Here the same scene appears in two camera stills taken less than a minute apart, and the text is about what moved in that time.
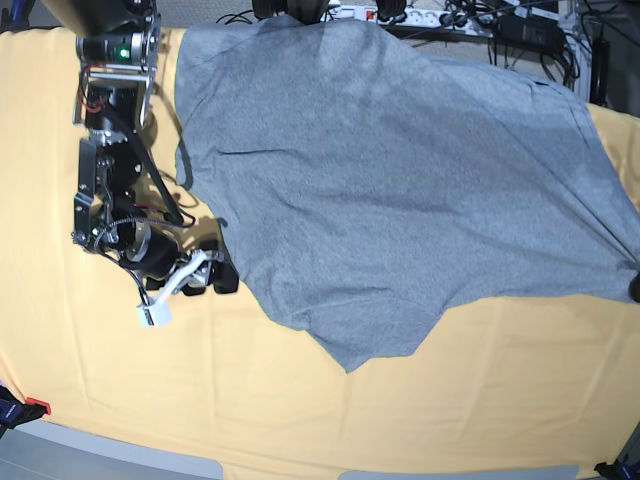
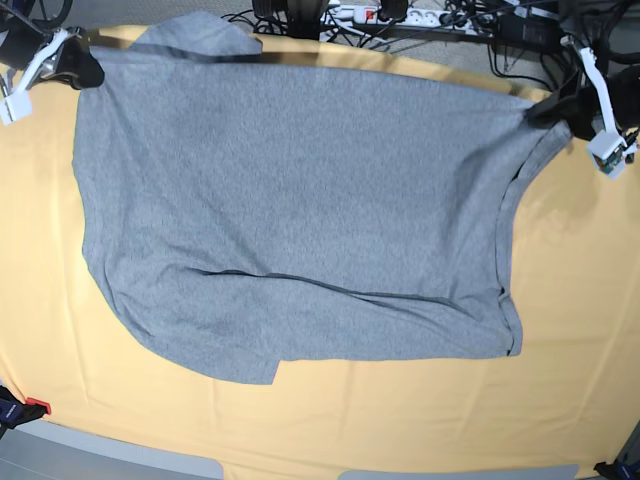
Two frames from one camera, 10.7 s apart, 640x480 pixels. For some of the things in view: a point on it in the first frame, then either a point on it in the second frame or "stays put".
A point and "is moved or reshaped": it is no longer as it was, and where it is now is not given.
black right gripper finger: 634,288 → 575,108
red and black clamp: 14,412 stays put
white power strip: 463,23 stays put
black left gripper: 154,255 → 75,58
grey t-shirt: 363,179 is moved or reshaped
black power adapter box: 530,33 stays put
